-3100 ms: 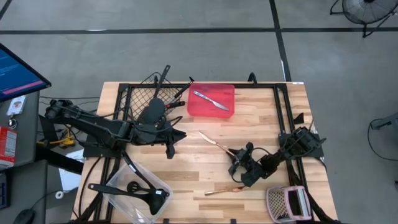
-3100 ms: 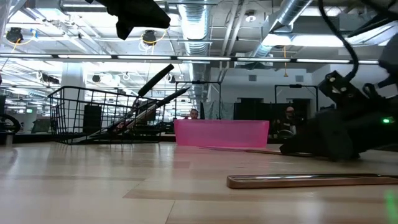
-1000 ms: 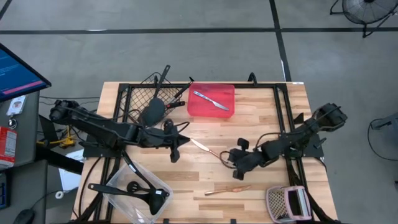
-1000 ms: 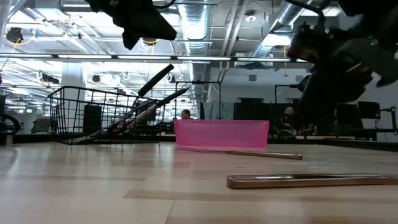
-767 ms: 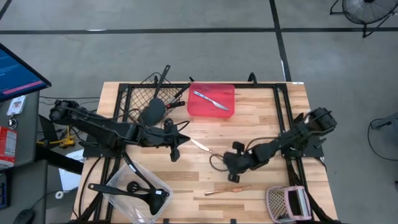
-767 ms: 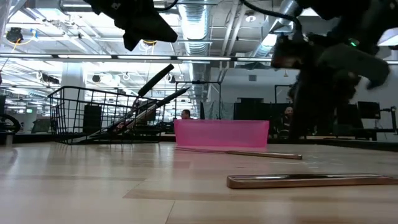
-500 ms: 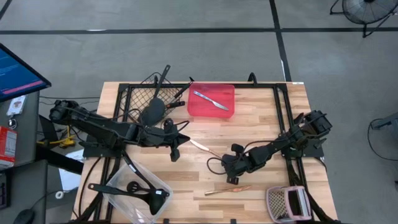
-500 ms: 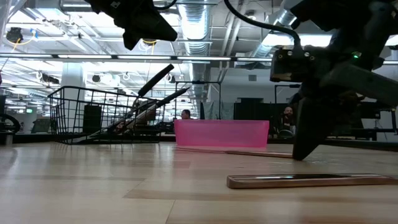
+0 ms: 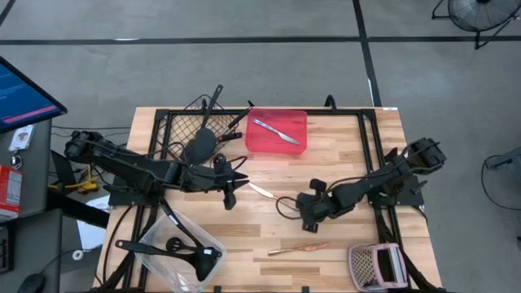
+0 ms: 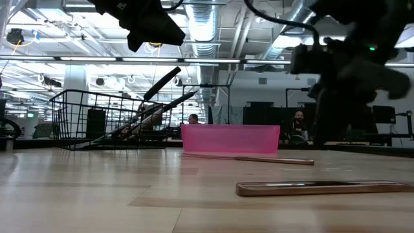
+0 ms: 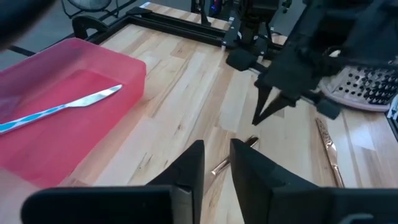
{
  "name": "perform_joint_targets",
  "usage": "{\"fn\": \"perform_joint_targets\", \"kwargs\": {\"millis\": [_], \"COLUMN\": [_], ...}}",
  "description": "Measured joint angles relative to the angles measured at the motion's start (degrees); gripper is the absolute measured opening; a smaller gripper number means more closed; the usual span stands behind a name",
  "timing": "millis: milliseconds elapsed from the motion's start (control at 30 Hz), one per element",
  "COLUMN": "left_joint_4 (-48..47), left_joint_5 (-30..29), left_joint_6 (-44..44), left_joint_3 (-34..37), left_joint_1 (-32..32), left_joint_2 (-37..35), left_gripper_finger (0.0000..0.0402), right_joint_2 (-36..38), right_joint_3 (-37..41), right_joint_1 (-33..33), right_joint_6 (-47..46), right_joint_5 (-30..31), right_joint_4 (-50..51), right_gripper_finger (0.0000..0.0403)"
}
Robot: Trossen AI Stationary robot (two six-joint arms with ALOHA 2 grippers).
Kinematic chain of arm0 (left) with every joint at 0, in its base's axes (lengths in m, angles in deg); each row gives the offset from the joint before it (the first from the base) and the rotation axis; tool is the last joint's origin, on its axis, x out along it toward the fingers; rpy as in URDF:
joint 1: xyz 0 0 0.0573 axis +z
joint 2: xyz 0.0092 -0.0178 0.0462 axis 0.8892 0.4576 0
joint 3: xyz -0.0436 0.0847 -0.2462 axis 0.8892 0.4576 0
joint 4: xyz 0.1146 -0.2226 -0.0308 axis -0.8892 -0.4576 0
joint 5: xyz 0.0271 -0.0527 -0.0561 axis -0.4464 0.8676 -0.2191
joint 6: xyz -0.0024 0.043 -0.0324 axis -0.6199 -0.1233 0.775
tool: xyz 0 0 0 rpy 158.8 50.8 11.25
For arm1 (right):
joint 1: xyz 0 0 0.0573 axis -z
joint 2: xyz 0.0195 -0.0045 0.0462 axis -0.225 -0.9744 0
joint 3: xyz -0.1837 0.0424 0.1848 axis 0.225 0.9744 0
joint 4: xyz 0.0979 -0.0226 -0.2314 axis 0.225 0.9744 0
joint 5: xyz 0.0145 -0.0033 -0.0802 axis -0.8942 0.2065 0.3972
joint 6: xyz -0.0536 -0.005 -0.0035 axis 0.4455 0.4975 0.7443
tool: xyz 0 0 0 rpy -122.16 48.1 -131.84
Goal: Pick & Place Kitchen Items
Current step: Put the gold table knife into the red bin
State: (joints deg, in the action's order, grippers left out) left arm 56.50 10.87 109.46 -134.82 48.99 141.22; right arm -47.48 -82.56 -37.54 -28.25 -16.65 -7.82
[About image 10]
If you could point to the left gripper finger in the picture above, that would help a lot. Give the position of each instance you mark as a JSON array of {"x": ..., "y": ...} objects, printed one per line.
[
  {"x": 137, "y": 39},
  {"x": 165, "y": 32}
]

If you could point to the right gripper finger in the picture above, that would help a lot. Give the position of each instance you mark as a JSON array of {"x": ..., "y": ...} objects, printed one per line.
[
  {"x": 381, "y": 77},
  {"x": 336, "y": 94}
]

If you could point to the black slotted spatula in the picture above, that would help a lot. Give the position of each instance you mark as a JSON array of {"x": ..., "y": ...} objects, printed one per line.
[{"x": 161, "y": 83}]

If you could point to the copper table knife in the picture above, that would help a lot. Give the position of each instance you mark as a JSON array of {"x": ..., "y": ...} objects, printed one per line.
[
  {"x": 307, "y": 189},
  {"x": 284, "y": 160}
]

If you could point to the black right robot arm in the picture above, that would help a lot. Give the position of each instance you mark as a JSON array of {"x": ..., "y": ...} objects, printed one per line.
[{"x": 355, "y": 13}]

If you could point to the person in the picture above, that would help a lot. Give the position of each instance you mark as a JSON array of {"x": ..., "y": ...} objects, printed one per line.
[
  {"x": 298, "y": 124},
  {"x": 193, "y": 119}
]

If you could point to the black partition panel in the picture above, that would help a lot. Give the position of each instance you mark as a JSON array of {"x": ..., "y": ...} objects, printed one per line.
[{"x": 265, "y": 116}]

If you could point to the pink plastic bin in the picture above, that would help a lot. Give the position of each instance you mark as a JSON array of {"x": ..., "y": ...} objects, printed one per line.
[{"x": 229, "y": 139}]

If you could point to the silver spiral ceiling duct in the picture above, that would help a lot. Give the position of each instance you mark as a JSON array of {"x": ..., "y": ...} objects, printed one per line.
[
  {"x": 203, "y": 32},
  {"x": 275, "y": 51}
]

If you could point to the black gantry frame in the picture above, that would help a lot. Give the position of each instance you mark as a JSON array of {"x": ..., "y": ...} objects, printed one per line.
[{"x": 291, "y": 89}]

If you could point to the long ceiling light rail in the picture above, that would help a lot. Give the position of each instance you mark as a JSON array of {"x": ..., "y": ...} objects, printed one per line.
[{"x": 87, "y": 59}]

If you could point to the black metal table frame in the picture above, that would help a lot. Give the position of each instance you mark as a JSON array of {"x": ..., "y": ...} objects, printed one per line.
[{"x": 388, "y": 150}]

